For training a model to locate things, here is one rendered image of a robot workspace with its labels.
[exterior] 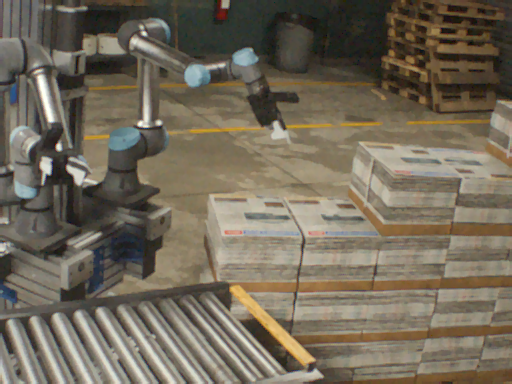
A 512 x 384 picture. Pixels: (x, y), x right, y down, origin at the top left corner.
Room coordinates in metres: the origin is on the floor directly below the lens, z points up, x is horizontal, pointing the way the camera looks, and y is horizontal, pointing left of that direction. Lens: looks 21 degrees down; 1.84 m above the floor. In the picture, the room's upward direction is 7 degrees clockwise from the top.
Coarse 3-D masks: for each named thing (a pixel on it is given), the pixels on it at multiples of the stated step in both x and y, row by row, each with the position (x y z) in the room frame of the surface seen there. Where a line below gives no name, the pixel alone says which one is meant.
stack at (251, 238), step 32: (224, 224) 2.32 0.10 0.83; (256, 224) 2.35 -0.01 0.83; (288, 224) 2.38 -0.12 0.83; (320, 224) 2.41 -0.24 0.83; (352, 224) 2.45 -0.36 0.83; (224, 256) 2.23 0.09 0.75; (256, 256) 2.26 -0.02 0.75; (288, 256) 2.29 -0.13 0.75; (320, 256) 2.32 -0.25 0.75; (352, 256) 2.35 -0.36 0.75; (384, 256) 2.38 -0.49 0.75; (416, 256) 2.41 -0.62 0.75; (448, 256) 2.44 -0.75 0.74; (480, 256) 2.48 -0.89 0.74; (480, 288) 2.49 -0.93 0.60; (256, 320) 2.27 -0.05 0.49; (288, 320) 2.30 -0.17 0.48; (320, 320) 2.33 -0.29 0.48; (352, 320) 2.36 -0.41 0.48; (384, 320) 2.39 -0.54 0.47; (416, 320) 2.42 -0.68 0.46; (448, 320) 2.45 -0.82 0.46; (480, 320) 2.49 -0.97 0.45; (288, 352) 2.32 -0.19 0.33; (320, 352) 2.33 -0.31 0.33; (352, 352) 2.36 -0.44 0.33; (384, 352) 2.40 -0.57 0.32; (416, 352) 2.43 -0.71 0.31; (448, 352) 2.46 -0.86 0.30; (480, 352) 2.50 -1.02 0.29
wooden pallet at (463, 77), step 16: (432, 48) 8.36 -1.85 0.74; (448, 48) 8.42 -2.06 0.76; (464, 48) 8.60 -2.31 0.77; (480, 48) 8.78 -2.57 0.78; (496, 48) 8.98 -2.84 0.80; (432, 64) 8.34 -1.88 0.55; (448, 64) 8.54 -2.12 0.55; (464, 64) 8.69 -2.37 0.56; (480, 64) 8.91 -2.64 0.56; (432, 80) 8.29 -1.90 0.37; (448, 80) 8.31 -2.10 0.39; (464, 80) 8.48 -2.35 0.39; (480, 80) 8.67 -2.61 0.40; (496, 80) 8.86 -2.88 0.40; (464, 96) 8.57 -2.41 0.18
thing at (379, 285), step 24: (264, 288) 2.27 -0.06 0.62; (288, 288) 2.29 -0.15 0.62; (312, 288) 2.31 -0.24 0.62; (336, 288) 2.33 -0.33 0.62; (360, 288) 2.36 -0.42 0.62; (384, 288) 2.38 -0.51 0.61; (408, 288) 2.40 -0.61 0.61; (264, 336) 2.27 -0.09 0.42; (312, 336) 2.32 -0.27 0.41; (336, 336) 2.34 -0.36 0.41; (360, 336) 2.36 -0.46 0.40; (384, 336) 2.39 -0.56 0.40; (408, 336) 2.41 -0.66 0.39; (432, 336) 2.44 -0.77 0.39; (456, 336) 2.47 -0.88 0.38
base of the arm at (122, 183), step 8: (112, 168) 2.50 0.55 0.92; (136, 168) 2.54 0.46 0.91; (112, 176) 2.50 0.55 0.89; (120, 176) 2.49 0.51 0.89; (128, 176) 2.50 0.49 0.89; (136, 176) 2.54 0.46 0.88; (104, 184) 2.51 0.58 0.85; (112, 184) 2.49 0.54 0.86; (120, 184) 2.49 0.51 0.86; (128, 184) 2.50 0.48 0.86; (136, 184) 2.52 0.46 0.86; (112, 192) 2.48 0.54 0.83; (120, 192) 2.48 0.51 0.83; (128, 192) 2.49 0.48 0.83; (136, 192) 2.52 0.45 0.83
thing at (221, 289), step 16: (176, 288) 1.87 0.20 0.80; (192, 288) 1.88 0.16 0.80; (208, 288) 1.89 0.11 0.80; (224, 288) 1.91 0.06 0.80; (48, 304) 1.67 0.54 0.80; (64, 304) 1.68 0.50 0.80; (80, 304) 1.70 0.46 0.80; (96, 304) 1.71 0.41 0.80; (112, 304) 1.72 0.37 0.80; (176, 304) 1.83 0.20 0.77; (224, 304) 1.91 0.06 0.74; (0, 320) 1.55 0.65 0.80; (48, 320) 1.62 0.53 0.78; (32, 336) 1.60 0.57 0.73; (80, 336) 1.67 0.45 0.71; (128, 336) 1.75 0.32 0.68
